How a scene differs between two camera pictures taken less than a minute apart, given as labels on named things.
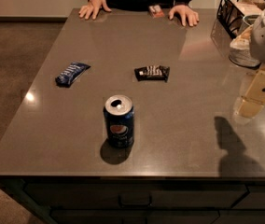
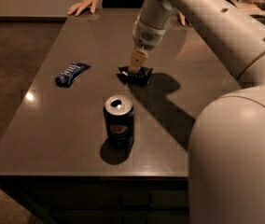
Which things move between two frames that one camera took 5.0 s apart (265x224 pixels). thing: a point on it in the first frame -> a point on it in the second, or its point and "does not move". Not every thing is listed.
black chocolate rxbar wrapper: (152, 73) -> (140, 77)
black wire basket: (233, 7) does not move
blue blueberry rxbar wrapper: (70, 74) does not move
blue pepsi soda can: (119, 118) does not move
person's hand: (92, 7) -> (90, 1)
